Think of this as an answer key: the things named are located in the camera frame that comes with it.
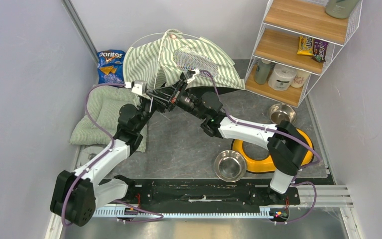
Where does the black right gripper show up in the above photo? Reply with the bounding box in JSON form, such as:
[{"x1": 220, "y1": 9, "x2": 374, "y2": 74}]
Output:
[{"x1": 147, "y1": 78, "x2": 207, "y2": 120}]

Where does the green striped pet tent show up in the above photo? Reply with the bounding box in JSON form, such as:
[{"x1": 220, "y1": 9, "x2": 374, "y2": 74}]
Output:
[{"x1": 123, "y1": 29, "x2": 245, "y2": 90}]

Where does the thin white tent pole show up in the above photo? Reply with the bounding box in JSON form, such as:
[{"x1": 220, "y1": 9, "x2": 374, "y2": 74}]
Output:
[{"x1": 123, "y1": 31, "x2": 214, "y2": 117}]

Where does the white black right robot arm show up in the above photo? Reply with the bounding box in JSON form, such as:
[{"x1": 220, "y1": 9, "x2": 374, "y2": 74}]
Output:
[{"x1": 146, "y1": 86, "x2": 310, "y2": 204}]

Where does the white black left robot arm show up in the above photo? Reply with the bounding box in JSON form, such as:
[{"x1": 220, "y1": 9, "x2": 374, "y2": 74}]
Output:
[{"x1": 50, "y1": 97, "x2": 168, "y2": 227}]

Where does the green checked pet cushion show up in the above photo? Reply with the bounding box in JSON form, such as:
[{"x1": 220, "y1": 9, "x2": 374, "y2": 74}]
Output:
[{"x1": 69, "y1": 86, "x2": 140, "y2": 145}]

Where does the yellow pet bowl holder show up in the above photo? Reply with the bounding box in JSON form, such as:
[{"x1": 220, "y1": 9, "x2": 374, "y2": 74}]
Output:
[{"x1": 230, "y1": 126, "x2": 315, "y2": 174}]

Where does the blue Doritos chip bag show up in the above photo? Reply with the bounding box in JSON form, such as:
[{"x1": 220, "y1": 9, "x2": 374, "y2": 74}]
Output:
[{"x1": 97, "y1": 49, "x2": 126, "y2": 84}]

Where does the steel bowl front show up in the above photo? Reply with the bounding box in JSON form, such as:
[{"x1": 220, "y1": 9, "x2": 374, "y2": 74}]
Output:
[{"x1": 214, "y1": 150, "x2": 247, "y2": 182}]

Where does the green bottle lower shelf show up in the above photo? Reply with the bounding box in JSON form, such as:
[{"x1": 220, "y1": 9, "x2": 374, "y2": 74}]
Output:
[{"x1": 254, "y1": 59, "x2": 272, "y2": 85}]

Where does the green bottle shelf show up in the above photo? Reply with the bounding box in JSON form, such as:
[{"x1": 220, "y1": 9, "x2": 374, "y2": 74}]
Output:
[
  {"x1": 325, "y1": 0, "x2": 359, "y2": 19},
  {"x1": 254, "y1": 59, "x2": 272, "y2": 85}
]

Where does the steel bowl near shelf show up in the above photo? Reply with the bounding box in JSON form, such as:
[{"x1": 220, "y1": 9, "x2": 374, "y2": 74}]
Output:
[{"x1": 268, "y1": 103, "x2": 297, "y2": 124}]

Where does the white toilet paper roll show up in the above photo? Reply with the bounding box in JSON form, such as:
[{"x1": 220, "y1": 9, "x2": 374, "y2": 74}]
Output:
[{"x1": 268, "y1": 64, "x2": 297, "y2": 91}]

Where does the cream printed cup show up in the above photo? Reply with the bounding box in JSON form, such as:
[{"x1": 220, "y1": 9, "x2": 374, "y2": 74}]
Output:
[{"x1": 291, "y1": 70, "x2": 311, "y2": 88}]

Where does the yellow candy bag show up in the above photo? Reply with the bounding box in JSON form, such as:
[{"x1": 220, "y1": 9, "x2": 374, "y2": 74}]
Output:
[{"x1": 297, "y1": 35, "x2": 314, "y2": 56}]

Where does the dark purple candy bag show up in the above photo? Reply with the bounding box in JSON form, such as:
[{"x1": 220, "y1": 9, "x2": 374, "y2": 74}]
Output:
[{"x1": 312, "y1": 39, "x2": 329, "y2": 63}]

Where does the green bottle top shelf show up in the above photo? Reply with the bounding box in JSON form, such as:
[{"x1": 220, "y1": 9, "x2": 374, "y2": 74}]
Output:
[{"x1": 325, "y1": 0, "x2": 359, "y2": 19}]

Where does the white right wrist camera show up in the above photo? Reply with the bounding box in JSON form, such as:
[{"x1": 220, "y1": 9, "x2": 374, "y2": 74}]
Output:
[{"x1": 180, "y1": 68, "x2": 200, "y2": 84}]

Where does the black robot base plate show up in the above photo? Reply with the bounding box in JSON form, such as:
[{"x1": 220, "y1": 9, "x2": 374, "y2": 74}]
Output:
[{"x1": 124, "y1": 178, "x2": 300, "y2": 206}]

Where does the white wire wooden shelf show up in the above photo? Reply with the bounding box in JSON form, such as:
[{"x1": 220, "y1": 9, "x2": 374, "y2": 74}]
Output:
[{"x1": 245, "y1": 0, "x2": 363, "y2": 107}]

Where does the aluminium rail frame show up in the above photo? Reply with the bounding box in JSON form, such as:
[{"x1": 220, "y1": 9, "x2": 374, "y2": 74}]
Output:
[{"x1": 44, "y1": 184, "x2": 365, "y2": 239}]

